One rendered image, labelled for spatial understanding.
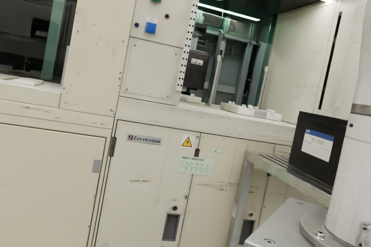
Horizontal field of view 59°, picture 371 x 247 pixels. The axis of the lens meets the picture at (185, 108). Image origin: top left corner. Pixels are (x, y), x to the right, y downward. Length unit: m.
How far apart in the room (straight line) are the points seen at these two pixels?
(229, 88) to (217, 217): 1.06
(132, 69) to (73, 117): 0.24
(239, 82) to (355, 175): 1.63
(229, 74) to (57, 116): 1.30
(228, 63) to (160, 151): 1.14
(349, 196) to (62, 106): 0.82
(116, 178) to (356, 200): 0.78
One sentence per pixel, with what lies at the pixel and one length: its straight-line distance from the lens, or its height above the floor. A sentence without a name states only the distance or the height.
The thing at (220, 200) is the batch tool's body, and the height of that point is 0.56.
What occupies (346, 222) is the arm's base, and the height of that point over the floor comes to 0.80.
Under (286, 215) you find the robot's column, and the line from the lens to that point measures 0.59.
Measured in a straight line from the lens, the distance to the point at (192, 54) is 1.64.
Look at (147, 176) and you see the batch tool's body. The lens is 1.12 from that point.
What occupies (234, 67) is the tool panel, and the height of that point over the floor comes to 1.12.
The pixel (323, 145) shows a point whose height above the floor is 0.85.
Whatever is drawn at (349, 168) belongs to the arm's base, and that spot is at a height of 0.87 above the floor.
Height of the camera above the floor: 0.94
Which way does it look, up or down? 4 degrees down
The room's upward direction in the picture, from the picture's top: 11 degrees clockwise
